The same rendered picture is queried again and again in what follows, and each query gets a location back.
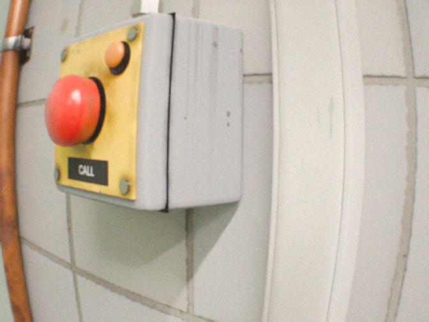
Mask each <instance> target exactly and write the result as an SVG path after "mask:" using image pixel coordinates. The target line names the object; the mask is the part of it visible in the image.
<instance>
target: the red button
mask: <svg viewBox="0 0 429 322"><path fill-rule="evenodd" d="M99 114H100V95H99V91H98V88H97V85H96V84H95V83H94V81H93V80H91V79H88V78H86V77H83V76H81V75H77V74H71V75H67V76H64V77H61V78H60V79H58V80H57V81H56V82H55V84H54V85H53V87H52V89H51V90H50V93H49V95H48V97H47V101H46V104H45V113H44V116H45V125H46V127H47V132H48V134H49V137H50V139H51V140H52V142H53V143H55V144H57V145H60V146H62V147H72V146H76V145H78V144H80V143H83V142H86V141H87V140H88V139H90V137H91V136H92V135H93V133H94V131H95V129H96V126H97V123H98V118H99Z"/></svg>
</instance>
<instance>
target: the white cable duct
mask: <svg viewBox="0 0 429 322"><path fill-rule="evenodd" d="M269 8H270V21H271V48H272V66H273V181H272V198H271V221H270V232H269V250H268V259H267V273H266V287H265V295H264V307H263V314H262V322H345V319H346V315H347V309H348V305H349V298H350V292H351V287H352V281H353V276H354V269H355V264H356V255H357V250H358V240H359V230H360V223H361V210H362V202H363V184H364V169H365V108H364V94H363V74H362V66H361V52H360V45H359V33H358V23H357V17H356V8H355V3H354V0H269Z"/></svg>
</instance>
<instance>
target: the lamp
mask: <svg viewBox="0 0 429 322"><path fill-rule="evenodd" d="M123 58H124V45H123V44H122V42H120V41H114V42H112V43H111V44H110V45H109V46H108V47H107V50H106V51H105V63H106V64H107V66H108V67H110V68H115V67H117V66H118V65H119V64H120V63H121V62H122V60H123Z"/></svg>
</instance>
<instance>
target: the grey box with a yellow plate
mask: <svg viewBox="0 0 429 322"><path fill-rule="evenodd" d="M114 41H125V42H127V43H128V44H129V46H130V48H131V58H130V62H129V65H128V67H127V69H126V70H125V71H124V72H123V73H122V74H121V75H112V74H111V72H110V70H109V67H108V66H107V64H106V63H105V51H106V50H107V47H108V46H109V45H110V44H111V43H112V42H114ZM71 74H77V75H81V76H83V77H86V78H88V79H91V80H92V81H94V83H95V84H96V85H97V88H98V91H99V95H100V114H99V118H98V123H97V126H96V129H95V131H94V133H93V135H92V136H91V137H90V139H88V140H87V141H86V142H83V143H80V144H78V145H76V146H72V147H62V146H60V145H57V144H55V143H54V182H55V183H56V187H57V189H58V190H60V191H62V192H65V193H68V194H73V195H75V196H80V197H85V198H88V199H92V200H96V201H101V202H104V203H109V204H114V205H117V206H122V207H125V208H131V209H134V210H139V211H144V212H151V211H160V212H164V213H168V212H169V210H178V209H186V208H198V207H204V206H215V205H221V204H232V203H234V202H237V201H239V200H240V198H241V195H242V176H243V33H242V30H241V29H240V28H238V27H235V26H230V25H226V24H221V23H217V22H210V21H206V20H200V19H193V18H189V17H182V16H177V15H176V12H173V13H168V14H164V13H152V14H149V15H145V16H141V17H137V18H135V19H131V20H127V21H124V22H121V23H118V24H114V25H112V26H109V27H105V28H103V29H99V30H97V31H94V32H92V33H88V34H85V35H83V36H80V37H78V38H74V39H72V40H70V41H67V42H66V43H65V45H64V47H63V48H62V53H61V63H60V69H59V79H60V78H61V77H64V76H67V75H71Z"/></svg>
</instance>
